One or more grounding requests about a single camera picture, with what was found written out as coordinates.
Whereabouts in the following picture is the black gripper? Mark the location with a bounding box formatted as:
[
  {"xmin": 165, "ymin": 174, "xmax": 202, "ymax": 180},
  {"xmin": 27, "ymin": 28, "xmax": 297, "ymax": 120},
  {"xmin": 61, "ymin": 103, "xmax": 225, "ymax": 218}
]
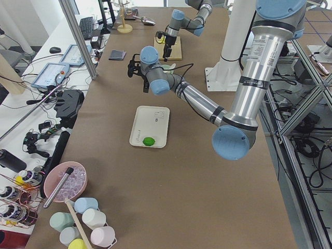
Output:
[
  {"xmin": 127, "ymin": 53, "xmax": 149, "ymax": 93},
  {"xmin": 156, "ymin": 30, "xmax": 177, "ymax": 61}
]

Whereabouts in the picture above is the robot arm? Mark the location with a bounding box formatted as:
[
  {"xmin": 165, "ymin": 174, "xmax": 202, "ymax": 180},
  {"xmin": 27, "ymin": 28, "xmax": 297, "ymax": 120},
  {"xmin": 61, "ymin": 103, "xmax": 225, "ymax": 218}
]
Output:
[
  {"xmin": 128, "ymin": 1, "xmax": 306, "ymax": 160},
  {"xmin": 156, "ymin": 0, "xmax": 213, "ymax": 62}
]

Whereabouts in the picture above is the mint green bowl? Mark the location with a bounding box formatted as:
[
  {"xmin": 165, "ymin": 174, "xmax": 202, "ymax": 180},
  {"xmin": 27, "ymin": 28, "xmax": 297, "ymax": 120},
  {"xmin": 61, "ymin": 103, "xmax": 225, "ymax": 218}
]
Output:
[{"xmin": 162, "ymin": 64, "xmax": 174, "ymax": 74}]

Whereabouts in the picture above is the pink bowl with ice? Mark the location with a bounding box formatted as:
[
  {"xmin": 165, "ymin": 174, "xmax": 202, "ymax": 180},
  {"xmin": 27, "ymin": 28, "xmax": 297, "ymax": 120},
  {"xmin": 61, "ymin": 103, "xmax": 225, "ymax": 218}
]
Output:
[{"xmin": 43, "ymin": 161, "xmax": 88, "ymax": 202}]

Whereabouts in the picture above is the bamboo cutting board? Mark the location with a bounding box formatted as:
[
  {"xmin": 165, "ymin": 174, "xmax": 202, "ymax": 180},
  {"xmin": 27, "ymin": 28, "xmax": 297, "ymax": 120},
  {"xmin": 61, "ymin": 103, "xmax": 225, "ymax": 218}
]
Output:
[{"xmin": 154, "ymin": 36, "xmax": 182, "ymax": 60}]

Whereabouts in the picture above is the white rabbit tray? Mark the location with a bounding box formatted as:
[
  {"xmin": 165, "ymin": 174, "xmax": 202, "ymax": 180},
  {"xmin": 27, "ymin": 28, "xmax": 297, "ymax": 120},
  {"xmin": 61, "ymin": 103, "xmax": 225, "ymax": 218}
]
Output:
[{"xmin": 129, "ymin": 105, "xmax": 170, "ymax": 148}]

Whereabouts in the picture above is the metal scoop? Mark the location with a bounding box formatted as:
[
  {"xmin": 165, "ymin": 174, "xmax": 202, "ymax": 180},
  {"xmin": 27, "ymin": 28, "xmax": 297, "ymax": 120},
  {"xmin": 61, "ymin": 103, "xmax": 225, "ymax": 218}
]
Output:
[{"xmin": 133, "ymin": 16, "xmax": 156, "ymax": 26}]

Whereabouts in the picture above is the grey folded cloth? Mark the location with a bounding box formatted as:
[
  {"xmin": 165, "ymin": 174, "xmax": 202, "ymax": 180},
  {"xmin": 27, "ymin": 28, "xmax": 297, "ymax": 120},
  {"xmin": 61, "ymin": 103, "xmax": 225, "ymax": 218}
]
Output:
[{"xmin": 108, "ymin": 50, "xmax": 127, "ymax": 61}]

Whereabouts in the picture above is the wooden mug tree stand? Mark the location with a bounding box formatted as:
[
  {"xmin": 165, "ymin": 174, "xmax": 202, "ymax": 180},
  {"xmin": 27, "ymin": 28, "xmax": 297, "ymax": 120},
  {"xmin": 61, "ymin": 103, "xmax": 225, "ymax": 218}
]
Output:
[{"xmin": 117, "ymin": 0, "xmax": 133, "ymax": 34}]

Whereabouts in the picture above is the green lime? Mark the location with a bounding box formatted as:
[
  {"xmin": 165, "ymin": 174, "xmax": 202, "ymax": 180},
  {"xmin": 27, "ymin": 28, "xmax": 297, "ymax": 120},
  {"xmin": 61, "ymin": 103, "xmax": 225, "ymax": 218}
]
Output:
[{"xmin": 142, "ymin": 137, "xmax": 156, "ymax": 146}]

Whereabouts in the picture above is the black tray at edge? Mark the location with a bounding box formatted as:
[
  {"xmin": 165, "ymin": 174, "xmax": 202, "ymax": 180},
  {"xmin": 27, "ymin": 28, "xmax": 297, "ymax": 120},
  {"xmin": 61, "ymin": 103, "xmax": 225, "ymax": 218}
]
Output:
[{"xmin": 124, "ymin": 9, "xmax": 138, "ymax": 21}]

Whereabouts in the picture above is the teach pendant far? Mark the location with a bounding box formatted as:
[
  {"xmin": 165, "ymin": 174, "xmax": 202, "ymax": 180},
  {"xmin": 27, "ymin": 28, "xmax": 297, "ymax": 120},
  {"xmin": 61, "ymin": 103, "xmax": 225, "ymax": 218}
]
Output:
[{"xmin": 59, "ymin": 44, "xmax": 84, "ymax": 67}]

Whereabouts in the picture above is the teach pendant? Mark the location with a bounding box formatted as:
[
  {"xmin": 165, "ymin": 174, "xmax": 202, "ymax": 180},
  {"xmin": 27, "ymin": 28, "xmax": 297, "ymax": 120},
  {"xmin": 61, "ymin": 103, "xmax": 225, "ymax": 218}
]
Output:
[
  {"xmin": 59, "ymin": 44, "xmax": 84, "ymax": 67},
  {"xmin": 31, "ymin": 63, "xmax": 70, "ymax": 89}
]

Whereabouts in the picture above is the black keyboard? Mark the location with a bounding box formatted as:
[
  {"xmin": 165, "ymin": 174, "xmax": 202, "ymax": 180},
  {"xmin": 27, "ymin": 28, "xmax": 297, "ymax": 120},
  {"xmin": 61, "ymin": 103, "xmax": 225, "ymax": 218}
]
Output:
[{"xmin": 79, "ymin": 17, "xmax": 94, "ymax": 40}]

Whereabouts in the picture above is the teach pendant near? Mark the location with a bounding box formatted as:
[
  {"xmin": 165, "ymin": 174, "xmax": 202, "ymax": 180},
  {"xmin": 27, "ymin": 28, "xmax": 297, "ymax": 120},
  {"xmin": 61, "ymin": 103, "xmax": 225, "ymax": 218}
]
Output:
[{"xmin": 31, "ymin": 63, "xmax": 70, "ymax": 89}]

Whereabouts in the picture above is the black computer mouse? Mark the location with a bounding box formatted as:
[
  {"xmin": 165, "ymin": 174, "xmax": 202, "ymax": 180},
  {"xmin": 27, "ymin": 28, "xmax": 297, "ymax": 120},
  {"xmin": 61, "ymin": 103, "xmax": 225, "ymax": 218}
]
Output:
[{"xmin": 49, "ymin": 47, "xmax": 61, "ymax": 54}]

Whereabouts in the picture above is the metal tube black cap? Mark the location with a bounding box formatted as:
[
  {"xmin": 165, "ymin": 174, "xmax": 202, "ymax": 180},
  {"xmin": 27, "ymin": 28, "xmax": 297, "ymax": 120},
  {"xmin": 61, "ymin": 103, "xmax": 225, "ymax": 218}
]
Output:
[{"xmin": 43, "ymin": 167, "xmax": 74, "ymax": 209}]

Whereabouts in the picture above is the blue cup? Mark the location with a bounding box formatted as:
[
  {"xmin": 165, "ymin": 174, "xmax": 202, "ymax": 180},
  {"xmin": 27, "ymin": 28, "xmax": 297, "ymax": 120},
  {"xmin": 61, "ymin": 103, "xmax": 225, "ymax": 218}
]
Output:
[{"xmin": 74, "ymin": 197, "xmax": 99, "ymax": 214}]

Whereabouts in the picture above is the wooden cup rack stick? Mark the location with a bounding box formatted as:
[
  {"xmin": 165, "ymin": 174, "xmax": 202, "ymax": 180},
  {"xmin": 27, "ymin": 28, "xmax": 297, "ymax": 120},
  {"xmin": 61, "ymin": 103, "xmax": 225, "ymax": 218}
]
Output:
[{"xmin": 65, "ymin": 200, "xmax": 92, "ymax": 249}]

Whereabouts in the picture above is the white cup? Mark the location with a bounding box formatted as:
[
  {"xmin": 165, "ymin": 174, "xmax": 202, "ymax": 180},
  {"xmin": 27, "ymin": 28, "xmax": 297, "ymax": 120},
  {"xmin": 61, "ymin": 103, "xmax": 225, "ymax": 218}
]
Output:
[{"xmin": 82, "ymin": 209, "xmax": 106, "ymax": 230}]

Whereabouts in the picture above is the pink cup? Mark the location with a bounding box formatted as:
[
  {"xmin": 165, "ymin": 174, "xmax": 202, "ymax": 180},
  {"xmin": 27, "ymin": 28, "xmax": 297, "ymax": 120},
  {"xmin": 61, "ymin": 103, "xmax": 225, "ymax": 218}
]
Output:
[{"xmin": 90, "ymin": 226, "xmax": 116, "ymax": 247}]

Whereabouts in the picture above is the black bottle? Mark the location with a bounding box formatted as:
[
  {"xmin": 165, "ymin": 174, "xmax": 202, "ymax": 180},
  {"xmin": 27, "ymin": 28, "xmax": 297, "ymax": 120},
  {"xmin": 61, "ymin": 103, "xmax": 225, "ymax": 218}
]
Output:
[{"xmin": 1, "ymin": 149, "xmax": 26, "ymax": 173}]

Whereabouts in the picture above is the green cup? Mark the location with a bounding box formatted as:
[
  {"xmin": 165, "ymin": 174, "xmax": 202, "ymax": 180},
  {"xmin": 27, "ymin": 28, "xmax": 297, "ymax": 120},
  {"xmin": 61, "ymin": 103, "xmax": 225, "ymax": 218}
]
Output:
[{"xmin": 49, "ymin": 212, "xmax": 74, "ymax": 232}]

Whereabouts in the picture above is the grey cup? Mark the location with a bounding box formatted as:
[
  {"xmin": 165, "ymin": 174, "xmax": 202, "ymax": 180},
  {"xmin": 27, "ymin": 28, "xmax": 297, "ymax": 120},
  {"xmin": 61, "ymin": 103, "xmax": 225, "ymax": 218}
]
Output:
[{"xmin": 59, "ymin": 227, "xmax": 80, "ymax": 246}]

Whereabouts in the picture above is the yellow cup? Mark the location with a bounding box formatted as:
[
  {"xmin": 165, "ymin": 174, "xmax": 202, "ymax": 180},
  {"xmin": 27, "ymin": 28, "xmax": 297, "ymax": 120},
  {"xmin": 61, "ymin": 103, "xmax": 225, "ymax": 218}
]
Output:
[{"xmin": 68, "ymin": 238, "xmax": 87, "ymax": 249}]

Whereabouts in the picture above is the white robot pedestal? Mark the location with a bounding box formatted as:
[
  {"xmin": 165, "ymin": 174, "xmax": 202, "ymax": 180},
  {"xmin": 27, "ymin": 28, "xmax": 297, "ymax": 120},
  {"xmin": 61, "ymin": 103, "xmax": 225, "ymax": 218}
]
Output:
[{"xmin": 205, "ymin": 0, "xmax": 256, "ymax": 91}]

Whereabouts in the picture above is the aluminium frame post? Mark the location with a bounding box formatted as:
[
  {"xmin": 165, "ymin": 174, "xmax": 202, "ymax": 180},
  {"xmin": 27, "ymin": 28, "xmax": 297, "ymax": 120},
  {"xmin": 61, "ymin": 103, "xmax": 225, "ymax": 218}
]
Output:
[{"xmin": 59, "ymin": 0, "xmax": 98, "ymax": 80}]

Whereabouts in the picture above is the copper wire bottle rack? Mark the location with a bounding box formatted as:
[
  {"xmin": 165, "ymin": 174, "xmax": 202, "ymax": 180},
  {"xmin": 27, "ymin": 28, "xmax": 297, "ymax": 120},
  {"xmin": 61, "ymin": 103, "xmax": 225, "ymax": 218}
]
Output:
[{"xmin": 1, "ymin": 170, "xmax": 43, "ymax": 229}]

